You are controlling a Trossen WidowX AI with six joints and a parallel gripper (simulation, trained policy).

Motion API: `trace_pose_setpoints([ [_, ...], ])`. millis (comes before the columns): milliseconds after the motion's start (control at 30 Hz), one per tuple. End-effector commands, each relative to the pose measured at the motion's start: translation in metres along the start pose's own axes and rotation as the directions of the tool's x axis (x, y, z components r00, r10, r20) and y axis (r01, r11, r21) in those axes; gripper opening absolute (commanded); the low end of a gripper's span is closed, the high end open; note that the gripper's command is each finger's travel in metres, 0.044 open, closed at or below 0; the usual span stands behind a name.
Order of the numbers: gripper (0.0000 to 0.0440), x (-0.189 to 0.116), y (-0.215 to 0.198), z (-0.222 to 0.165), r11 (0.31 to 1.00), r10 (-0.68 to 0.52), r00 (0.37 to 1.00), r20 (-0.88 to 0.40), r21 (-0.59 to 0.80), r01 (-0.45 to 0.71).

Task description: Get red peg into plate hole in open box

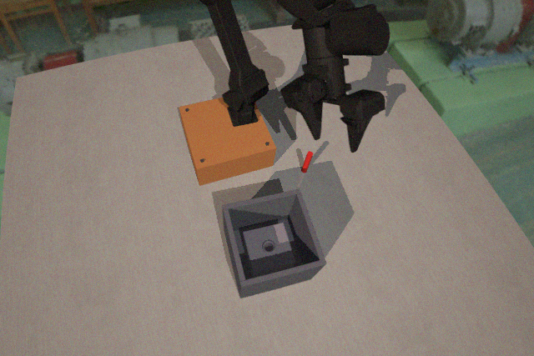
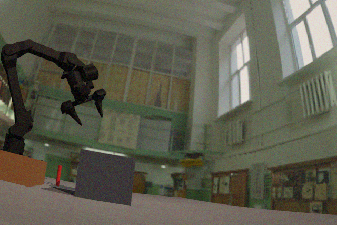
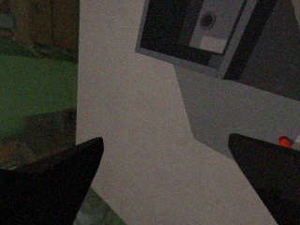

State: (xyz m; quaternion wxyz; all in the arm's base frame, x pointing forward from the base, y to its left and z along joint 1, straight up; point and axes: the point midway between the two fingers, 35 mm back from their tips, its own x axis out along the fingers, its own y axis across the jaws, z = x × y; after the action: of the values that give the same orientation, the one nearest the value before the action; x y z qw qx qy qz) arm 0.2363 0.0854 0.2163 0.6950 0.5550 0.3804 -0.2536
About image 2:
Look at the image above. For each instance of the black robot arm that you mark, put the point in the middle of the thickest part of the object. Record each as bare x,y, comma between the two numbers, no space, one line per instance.
14,141

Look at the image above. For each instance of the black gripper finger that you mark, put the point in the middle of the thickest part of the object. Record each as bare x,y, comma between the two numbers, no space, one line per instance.
71,111
98,104

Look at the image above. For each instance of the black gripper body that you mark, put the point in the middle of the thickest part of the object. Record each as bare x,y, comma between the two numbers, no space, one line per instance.
81,99

